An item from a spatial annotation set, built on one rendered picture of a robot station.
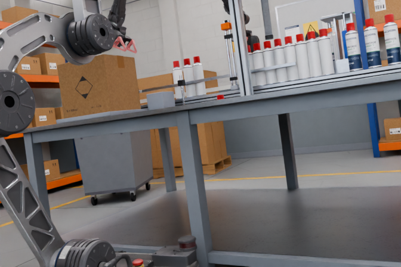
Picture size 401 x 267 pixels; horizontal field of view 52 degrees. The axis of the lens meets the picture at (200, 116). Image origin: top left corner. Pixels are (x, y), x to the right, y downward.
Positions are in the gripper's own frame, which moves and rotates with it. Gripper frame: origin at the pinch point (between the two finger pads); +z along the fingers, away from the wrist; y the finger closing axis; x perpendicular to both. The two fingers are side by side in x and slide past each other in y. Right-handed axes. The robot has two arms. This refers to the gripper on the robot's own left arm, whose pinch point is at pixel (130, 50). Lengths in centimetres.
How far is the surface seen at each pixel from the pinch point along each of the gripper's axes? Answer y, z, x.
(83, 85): -30.3, 9.1, 18.1
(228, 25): -5, 37, -46
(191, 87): 6.9, 38.2, -8.1
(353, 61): -1, 89, -70
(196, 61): 6.2, 31.1, -20.2
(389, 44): -3, 95, -83
